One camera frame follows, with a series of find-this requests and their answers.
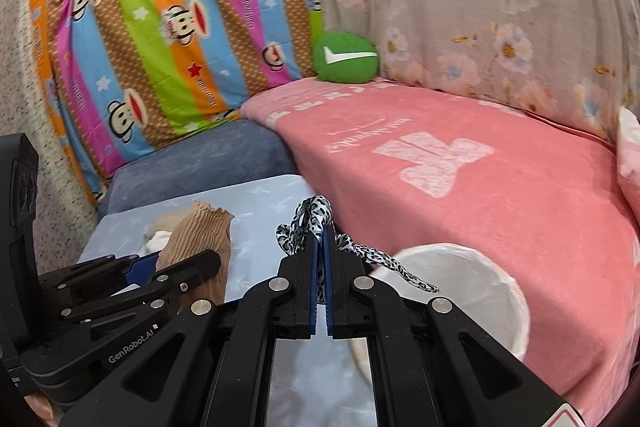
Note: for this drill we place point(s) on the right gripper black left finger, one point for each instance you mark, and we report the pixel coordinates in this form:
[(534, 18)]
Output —
[(243, 336)]

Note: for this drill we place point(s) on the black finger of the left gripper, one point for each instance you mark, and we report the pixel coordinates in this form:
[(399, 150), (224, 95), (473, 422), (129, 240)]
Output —
[(100, 276), (146, 286)]

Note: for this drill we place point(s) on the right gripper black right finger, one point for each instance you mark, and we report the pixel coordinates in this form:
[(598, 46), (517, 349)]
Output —
[(361, 307)]

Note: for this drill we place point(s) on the beige mesh pleated cloth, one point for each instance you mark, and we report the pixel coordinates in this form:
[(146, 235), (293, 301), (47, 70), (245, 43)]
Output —
[(194, 230)]

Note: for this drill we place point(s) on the white socks bundle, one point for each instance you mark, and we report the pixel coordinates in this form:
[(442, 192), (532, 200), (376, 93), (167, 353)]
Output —
[(157, 242)]

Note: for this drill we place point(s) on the white lined trash bin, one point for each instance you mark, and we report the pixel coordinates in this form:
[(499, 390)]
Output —
[(476, 285)]

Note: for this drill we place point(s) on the person's left hand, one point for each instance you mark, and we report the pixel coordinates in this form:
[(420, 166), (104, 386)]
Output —
[(44, 409)]

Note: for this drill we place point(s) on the blue grey velvet pillow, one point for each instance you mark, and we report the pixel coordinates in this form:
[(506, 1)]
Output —
[(237, 152)]

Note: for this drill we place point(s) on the pink towel blanket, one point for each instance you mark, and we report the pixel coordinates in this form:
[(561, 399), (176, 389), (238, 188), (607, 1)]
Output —
[(405, 166)]

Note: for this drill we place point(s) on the green checkmark round cushion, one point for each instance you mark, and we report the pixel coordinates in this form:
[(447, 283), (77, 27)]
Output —
[(341, 57)]

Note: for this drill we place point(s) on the colourful monkey striped sheet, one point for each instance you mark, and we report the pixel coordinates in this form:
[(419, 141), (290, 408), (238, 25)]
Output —
[(127, 77)]

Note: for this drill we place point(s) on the pink floral pillow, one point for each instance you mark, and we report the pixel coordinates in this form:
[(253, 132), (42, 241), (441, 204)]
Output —
[(628, 158)]

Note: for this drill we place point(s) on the grey floral bed sheet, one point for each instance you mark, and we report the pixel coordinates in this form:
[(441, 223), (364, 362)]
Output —
[(575, 62)]

